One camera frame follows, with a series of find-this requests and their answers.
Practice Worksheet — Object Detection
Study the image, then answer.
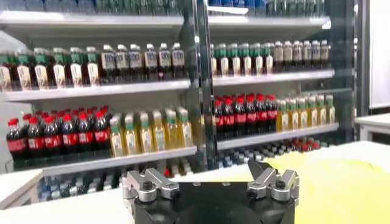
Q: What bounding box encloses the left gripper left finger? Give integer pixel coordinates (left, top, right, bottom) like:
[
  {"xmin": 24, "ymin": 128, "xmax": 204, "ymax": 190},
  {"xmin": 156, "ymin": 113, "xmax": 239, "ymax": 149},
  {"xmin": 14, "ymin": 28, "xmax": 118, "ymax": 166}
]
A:
[{"xmin": 121, "ymin": 167, "xmax": 181, "ymax": 205}]

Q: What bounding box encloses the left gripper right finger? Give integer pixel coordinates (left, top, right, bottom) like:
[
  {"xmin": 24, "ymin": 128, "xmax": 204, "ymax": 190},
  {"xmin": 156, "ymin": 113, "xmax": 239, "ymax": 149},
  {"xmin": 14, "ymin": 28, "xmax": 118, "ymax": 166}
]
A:
[{"xmin": 246, "ymin": 159, "xmax": 300, "ymax": 203}]

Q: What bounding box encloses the yellow-green t-shirt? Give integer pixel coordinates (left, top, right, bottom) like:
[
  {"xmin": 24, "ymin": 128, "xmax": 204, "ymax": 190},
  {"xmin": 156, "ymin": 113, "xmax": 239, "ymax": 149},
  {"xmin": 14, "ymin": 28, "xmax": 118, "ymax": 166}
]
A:
[{"xmin": 264, "ymin": 150, "xmax": 390, "ymax": 224}]

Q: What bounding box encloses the green cap yellow tea bottle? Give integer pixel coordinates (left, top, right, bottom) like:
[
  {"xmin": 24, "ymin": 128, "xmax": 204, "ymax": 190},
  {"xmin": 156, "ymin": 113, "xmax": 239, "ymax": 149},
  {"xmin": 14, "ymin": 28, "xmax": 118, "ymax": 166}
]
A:
[
  {"xmin": 297, "ymin": 97, "xmax": 309, "ymax": 129},
  {"xmin": 307, "ymin": 96, "xmax": 319, "ymax": 127},
  {"xmin": 108, "ymin": 117, "xmax": 124, "ymax": 158},
  {"xmin": 151, "ymin": 111, "xmax": 166, "ymax": 152},
  {"xmin": 316, "ymin": 95, "xmax": 327, "ymax": 126},
  {"xmin": 276, "ymin": 100, "xmax": 289, "ymax": 133},
  {"xmin": 324, "ymin": 94, "xmax": 336, "ymax": 125},
  {"xmin": 177, "ymin": 108, "xmax": 193, "ymax": 148},
  {"xmin": 137, "ymin": 113, "xmax": 153, "ymax": 153},
  {"xmin": 164, "ymin": 109, "xmax": 179, "ymax": 150},
  {"xmin": 287, "ymin": 99, "xmax": 299, "ymax": 131},
  {"xmin": 123, "ymin": 114, "xmax": 138, "ymax": 155}
]

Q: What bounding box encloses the red cap cola bottle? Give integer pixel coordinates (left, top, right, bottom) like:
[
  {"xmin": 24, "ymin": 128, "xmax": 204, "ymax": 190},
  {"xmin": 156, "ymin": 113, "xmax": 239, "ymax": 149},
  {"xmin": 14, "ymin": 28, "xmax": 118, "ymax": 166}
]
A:
[
  {"xmin": 77, "ymin": 112, "xmax": 94, "ymax": 158},
  {"xmin": 255, "ymin": 94, "xmax": 268, "ymax": 135},
  {"xmin": 233, "ymin": 96, "xmax": 246, "ymax": 138},
  {"xmin": 93, "ymin": 111, "xmax": 111, "ymax": 156},
  {"xmin": 244, "ymin": 96, "xmax": 257, "ymax": 136},
  {"xmin": 6, "ymin": 118, "xmax": 27, "ymax": 167},
  {"xmin": 60, "ymin": 114, "xmax": 79, "ymax": 161},
  {"xmin": 26, "ymin": 116, "xmax": 45, "ymax": 164},
  {"xmin": 214, "ymin": 99, "xmax": 225, "ymax": 141},
  {"xmin": 223, "ymin": 97, "xmax": 235, "ymax": 139},
  {"xmin": 43, "ymin": 115, "xmax": 62, "ymax": 162},
  {"xmin": 266, "ymin": 94, "xmax": 278, "ymax": 133}
]

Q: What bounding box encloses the green cap dark tea bottle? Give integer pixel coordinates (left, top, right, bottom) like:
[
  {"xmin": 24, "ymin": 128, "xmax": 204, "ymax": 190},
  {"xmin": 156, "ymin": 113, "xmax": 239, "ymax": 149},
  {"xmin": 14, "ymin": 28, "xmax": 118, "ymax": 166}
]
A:
[
  {"xmin": 210, "ymin": 44, "xmax": 218, "ymax": 77},
  {"xmin": 217, "ymin": 43, "xmax": 230, "ymax": 77},
  {"xmin": 32, "ymin": 47, "xmax": 50, "ymax": 90},
  {"xmin": 15, "ymin": 50, "xmax": 33, "ymax": 91},
  {"xmin": 240, "ymin": 43, "xmax": 253, "ymax": 76},
  {"xmin": 51, "ymin": 47, "xmax": 67, "ymax": 89},
  {"xmin": 0, "ymin": 51, "xmax": 13, "ymax": 92},
  {"xmin": 252, "ymin": 42, "xmax": 264, "ymax": 75},
  {"xmin": 263, "ymin": 42, "xmax": 274, "ymax": 75},
  {"xmin": 68, "ymin": 47, "xmax": 84, "ymax": 88},
  {"xmin": 84, "ymin": 46, "xmax": 101, "ymax": 87},
  {"xmin": 229, "ymin": 43, "xmax": 241, "ymax": 76}
]

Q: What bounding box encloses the white side table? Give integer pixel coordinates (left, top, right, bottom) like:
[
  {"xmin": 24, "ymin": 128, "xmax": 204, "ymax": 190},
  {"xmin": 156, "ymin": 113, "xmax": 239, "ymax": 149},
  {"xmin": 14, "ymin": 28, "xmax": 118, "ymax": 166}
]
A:
[
  {"xmin": 355, "ymin": 113, "xmax": 390, "ymax": 144},
  {"xmin": 0, "ymin": 169, "xmax": 44, "ymax": 211}
]

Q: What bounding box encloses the beige label dark drink bottle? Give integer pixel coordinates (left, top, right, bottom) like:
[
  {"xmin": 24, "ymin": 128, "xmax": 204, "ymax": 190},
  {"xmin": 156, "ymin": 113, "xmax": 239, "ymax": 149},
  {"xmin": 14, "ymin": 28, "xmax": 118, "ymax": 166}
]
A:
[
  {"xmin": 273, "ymin": 41, "xmax": 284, "ymax": 73},
  {"xmin": 283, "ymin": 41, "xmax": 294, "ymax": 72}
]

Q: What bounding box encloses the black framed glass door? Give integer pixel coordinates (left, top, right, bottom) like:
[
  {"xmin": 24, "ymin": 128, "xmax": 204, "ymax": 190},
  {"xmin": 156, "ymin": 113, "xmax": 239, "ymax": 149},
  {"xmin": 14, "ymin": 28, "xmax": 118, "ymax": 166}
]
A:
[{"xmin": 330, "ymin": 0, "xmax": 371, "ymax": 144}]

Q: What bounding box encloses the drink display cabinet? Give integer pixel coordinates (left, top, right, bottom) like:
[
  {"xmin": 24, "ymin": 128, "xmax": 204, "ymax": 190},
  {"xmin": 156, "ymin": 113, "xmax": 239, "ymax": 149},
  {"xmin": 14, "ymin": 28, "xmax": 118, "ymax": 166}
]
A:
[
  {"xmin": 194, "ymin": 0, "xmax": 356, "ymax": 171},
  {"xmin": 0, "ymin": 0, "xmax": 211, "ymax": 201}
]

